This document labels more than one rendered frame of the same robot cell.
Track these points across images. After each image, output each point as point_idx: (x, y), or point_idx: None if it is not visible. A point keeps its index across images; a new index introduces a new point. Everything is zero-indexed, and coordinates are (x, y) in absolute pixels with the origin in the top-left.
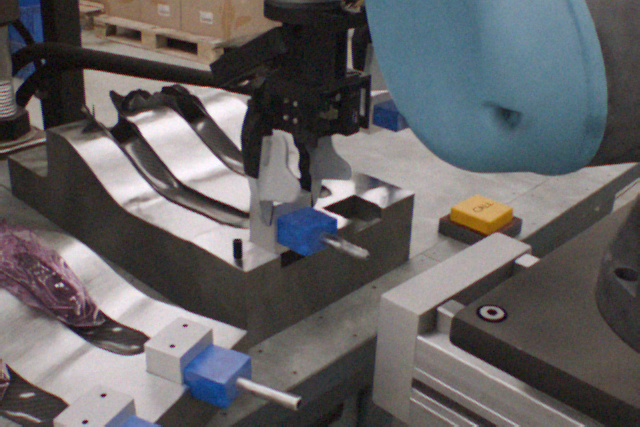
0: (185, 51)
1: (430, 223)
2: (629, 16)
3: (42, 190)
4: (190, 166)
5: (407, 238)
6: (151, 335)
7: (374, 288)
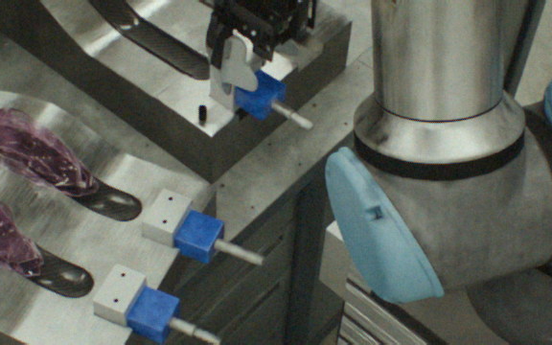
0: None
1: (366, 15)
2: (456, 266)
3: None
4: None
5: (344, 55)
6: (140, 197)
7: (314, 106)
